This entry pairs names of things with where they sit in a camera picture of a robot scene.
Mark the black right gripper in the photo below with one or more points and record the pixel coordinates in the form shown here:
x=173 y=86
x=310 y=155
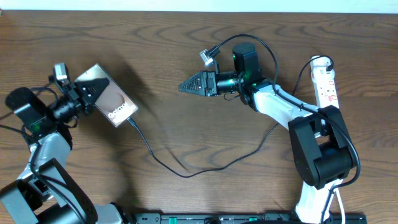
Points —
x=207 y=81

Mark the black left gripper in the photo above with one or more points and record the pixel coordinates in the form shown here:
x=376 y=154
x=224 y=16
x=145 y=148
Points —
x=81 y=97

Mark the Galaxy smartphone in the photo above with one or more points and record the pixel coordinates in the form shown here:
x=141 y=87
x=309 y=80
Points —
x=114 y=103

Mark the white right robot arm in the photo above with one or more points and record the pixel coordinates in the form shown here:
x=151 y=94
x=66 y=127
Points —
x=322 y=148

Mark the white power strip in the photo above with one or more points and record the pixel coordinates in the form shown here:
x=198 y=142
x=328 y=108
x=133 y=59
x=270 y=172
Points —
x=322 y=75

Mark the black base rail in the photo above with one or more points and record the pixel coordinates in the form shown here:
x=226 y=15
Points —
x=269 y=217

